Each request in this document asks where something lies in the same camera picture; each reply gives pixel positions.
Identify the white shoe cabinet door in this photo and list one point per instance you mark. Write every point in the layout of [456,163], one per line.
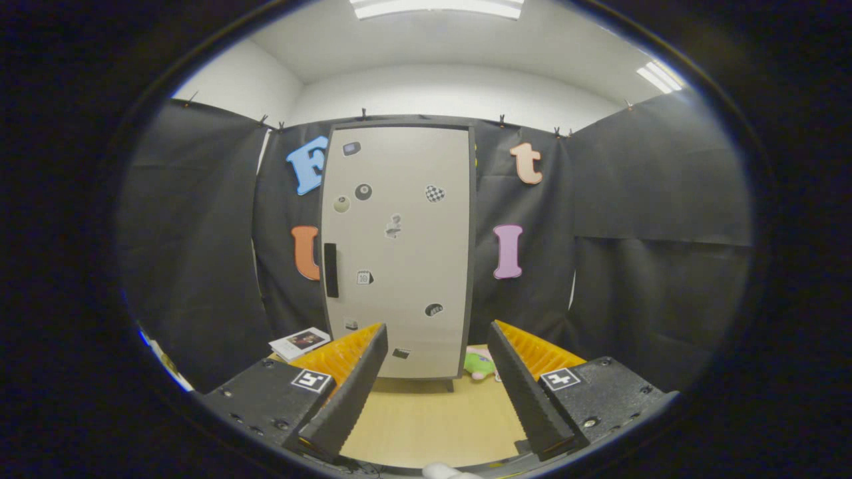
[399,279]

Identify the small ceiling light panel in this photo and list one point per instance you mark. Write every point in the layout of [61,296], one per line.
[659,76]

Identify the black backdrop cloth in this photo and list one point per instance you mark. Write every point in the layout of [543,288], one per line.
[632,266]

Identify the pink and green plush toy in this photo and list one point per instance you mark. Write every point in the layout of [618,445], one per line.
[478,364]

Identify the dark grey shoe cabinet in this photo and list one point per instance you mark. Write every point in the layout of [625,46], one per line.
[472,266]

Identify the long ceiling light panel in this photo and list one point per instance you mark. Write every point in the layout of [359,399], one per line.
[439,8]

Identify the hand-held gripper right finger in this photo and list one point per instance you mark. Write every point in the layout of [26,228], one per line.
[526,399]

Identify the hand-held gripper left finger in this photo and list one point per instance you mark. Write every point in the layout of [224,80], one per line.
[349,399]

